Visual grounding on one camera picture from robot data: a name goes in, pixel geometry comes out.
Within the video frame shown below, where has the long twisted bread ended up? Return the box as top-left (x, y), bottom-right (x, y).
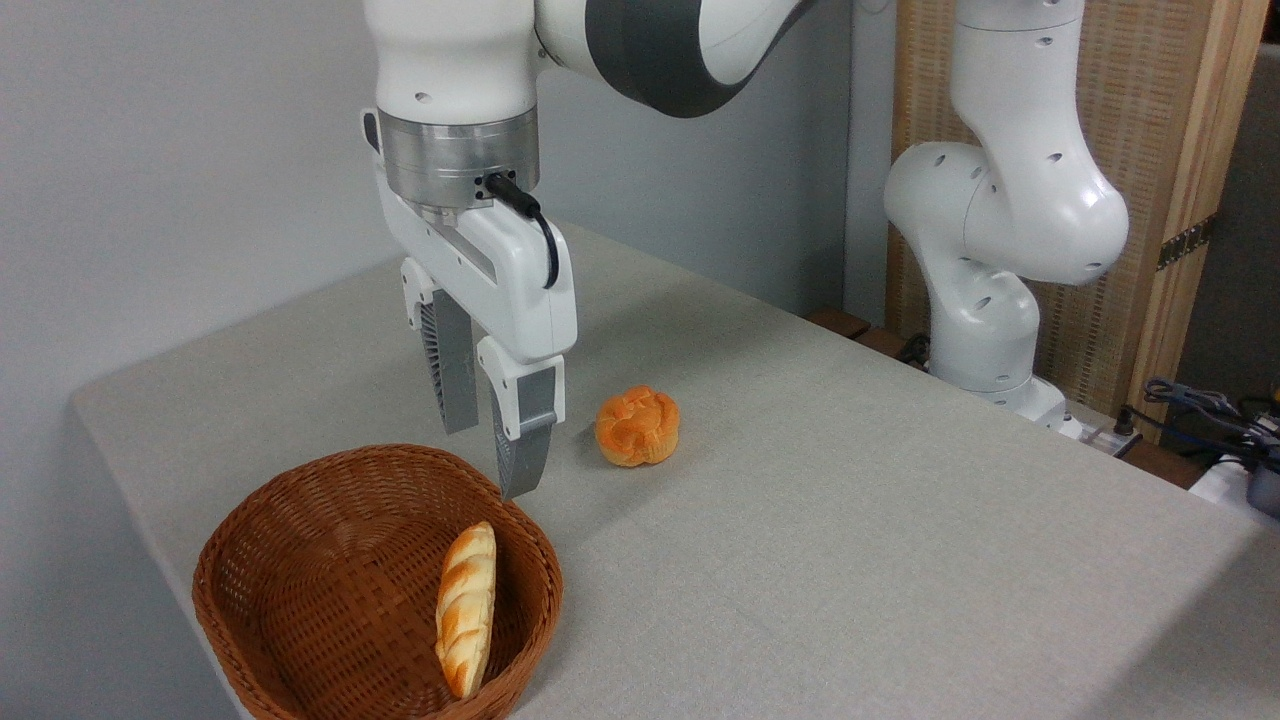
top-left (435, 521), bottom-right (497, 700)

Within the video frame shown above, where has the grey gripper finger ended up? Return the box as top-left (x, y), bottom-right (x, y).
top-left (401, 257), bottom-right (481, 435)
top-left (476, 336), bottom-right (567, 502)

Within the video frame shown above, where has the metal screen hinge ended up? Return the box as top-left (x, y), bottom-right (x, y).
top-left (1157, 213), bottom-right (1218, 271)

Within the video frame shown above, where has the round orange bread roll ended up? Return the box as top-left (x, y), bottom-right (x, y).
top-left (595, 385), bottom-right (681, 468)

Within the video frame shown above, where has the wooden rattan folding screen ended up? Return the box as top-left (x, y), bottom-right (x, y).
top-left (887, 0), bottom-right (1271, 443)

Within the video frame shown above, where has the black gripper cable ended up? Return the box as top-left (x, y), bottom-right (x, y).
top-left (484, 172), bottom-right (561, 291)

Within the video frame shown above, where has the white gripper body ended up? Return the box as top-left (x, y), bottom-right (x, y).
top-left (374, 160), bottom-right (579, 367)

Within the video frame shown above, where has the white power strip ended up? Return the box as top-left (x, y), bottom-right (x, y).
top-left (1188, 455), bottom-right (1280, 521)

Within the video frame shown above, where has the grey tablecloth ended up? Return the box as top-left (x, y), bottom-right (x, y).
top-left (72, 222), bottom-right (1280, 720)

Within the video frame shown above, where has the brown wooden board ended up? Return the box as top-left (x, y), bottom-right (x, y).
top-left (805, 308), bottom-right (931, 373)

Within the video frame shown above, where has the brown wicker basket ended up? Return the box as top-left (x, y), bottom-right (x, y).
top-left (192, 444), bottom-right (564, 720)

